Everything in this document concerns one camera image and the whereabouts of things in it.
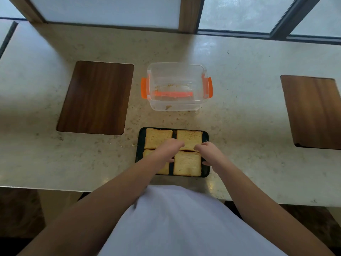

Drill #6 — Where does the person's right hand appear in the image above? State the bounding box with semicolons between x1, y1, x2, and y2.
194;142;231;175

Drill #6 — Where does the beige table support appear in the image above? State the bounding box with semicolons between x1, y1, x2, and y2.
37;189;84;225

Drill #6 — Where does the person's left forearm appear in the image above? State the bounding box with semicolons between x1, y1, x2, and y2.
17;156;165;256

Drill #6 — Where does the white shirt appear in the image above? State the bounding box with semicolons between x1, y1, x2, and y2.
97;185;289;256

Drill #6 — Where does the clear container with orange clips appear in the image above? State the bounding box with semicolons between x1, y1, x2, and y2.
140;62;213;112

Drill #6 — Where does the wooden window post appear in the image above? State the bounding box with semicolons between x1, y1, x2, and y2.
178;0;204;34
6;0;46;24

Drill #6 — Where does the dark metal window frame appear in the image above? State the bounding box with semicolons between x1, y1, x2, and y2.
197;0;341;46

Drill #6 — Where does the dark metal frame strip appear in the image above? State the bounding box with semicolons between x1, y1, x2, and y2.
0;21;19;59

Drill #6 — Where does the dark wooden placemat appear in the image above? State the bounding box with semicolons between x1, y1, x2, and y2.
56;60;135;136
280;75;341;150

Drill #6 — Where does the person's right forearm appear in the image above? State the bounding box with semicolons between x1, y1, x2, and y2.
215;160;337;256

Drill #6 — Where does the person's left hand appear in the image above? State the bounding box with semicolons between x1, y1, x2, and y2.
150;138;185;171

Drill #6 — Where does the toasted bread slice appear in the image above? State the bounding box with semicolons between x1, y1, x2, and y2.
173;151;202;177
143;149;170;175
144;127;174;150
176;130;203;152

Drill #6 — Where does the black rectangular tray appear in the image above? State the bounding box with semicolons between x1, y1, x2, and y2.
135;127;210;178

